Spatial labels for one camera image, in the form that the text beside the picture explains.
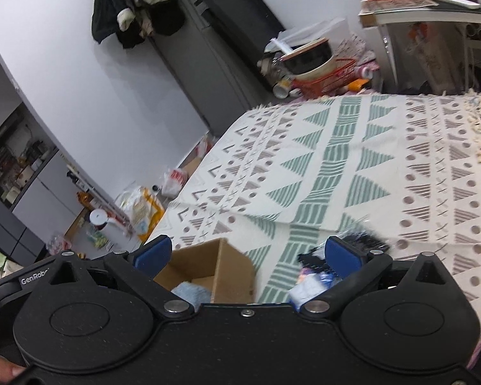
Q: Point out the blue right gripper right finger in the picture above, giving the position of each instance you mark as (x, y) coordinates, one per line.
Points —
(342, 257)

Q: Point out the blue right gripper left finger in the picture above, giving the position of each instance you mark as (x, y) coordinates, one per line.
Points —
(153, 256)

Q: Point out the blue tissue packet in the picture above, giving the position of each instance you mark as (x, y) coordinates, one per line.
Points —
(310, 285)

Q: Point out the grey fluffy plush toy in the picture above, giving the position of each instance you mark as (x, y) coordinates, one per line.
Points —
(193, 293)

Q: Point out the person's left hand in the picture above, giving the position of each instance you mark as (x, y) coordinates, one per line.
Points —
(9, 371)

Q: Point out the yellow white large bag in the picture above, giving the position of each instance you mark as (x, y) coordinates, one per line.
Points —
(142, 208)

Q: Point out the brown cardboard box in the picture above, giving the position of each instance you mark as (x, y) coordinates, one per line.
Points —
(215, 265)

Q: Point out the white kettle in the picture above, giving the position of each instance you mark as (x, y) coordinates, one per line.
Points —
(103, 222)

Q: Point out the white red plastic bag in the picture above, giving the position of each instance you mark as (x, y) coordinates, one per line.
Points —
(174, 182)

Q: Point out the patterned white green blanket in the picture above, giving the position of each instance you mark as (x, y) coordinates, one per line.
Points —
(284, 178)

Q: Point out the dark grey wardrobe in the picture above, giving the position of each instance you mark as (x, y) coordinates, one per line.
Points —
(216, 81)

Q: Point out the red plastic basket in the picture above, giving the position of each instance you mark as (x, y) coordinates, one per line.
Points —
(328, 83)

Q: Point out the black and cream bowl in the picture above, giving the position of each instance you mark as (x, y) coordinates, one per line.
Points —
(310, 61)

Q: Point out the hanging dark clothes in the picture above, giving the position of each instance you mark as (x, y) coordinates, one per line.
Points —
(132, 21)

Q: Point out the black monitor on floor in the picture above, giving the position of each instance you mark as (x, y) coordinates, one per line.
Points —
(247, 27)

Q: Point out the white desk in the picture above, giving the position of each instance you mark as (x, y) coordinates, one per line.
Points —
(410, 37)

